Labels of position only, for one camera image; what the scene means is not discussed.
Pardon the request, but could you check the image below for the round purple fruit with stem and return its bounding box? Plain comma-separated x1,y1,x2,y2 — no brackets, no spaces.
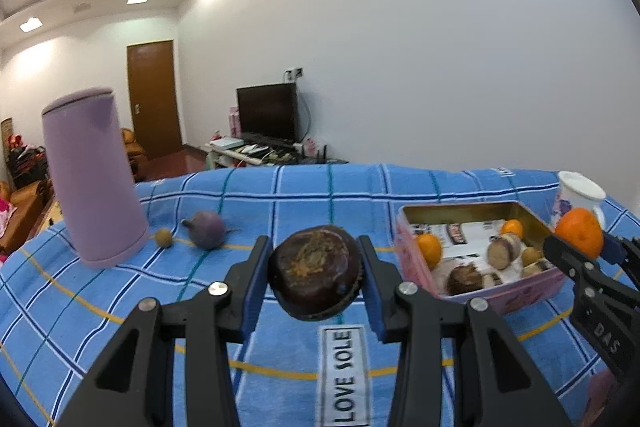
181,210,239,251

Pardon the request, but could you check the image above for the orange fruit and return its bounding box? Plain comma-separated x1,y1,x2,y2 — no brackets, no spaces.
554,208,604,259
416,233,442,270

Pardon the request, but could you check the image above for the purple cylindrical container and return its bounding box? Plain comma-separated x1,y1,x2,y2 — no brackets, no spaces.
42,88,149,269

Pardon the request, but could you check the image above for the pink metal tin box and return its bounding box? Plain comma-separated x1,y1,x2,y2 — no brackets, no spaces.
396,202,565,314

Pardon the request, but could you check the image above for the black television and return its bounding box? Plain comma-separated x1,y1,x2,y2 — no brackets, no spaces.
236,83,299,143

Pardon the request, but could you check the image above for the dark brown passion fruit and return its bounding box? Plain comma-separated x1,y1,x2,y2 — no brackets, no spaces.
267,225,363,322

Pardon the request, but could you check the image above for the small mandarin orange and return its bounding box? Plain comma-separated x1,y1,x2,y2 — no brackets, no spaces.
500,219,524,239

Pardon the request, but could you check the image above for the small brown wrinkled fruit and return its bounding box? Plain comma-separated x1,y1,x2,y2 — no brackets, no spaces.
521,258,553,279

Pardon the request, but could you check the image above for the small tan round fruit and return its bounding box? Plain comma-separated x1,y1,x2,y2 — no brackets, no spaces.
521,247,544,268

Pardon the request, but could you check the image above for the person's right hand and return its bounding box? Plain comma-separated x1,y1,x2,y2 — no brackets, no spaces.
579,369,620,427

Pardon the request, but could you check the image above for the printed paper sheet in tin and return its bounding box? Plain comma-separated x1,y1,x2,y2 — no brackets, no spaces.
411,220,533,296

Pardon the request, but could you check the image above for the small olive round fruit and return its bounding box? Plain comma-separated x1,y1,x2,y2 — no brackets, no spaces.
153,228,174,249

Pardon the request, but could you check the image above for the white tv stand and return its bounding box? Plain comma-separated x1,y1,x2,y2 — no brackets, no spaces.
198,136,348,169

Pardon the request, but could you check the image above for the cut purple yam slice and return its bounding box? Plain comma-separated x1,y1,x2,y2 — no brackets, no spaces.
486,233,523,270

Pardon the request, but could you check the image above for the orange leather sofa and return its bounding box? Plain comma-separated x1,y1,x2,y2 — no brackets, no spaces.
1,180,52,261

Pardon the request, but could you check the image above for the brown wooden door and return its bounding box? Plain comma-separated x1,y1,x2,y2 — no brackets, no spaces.
127,40,182,159

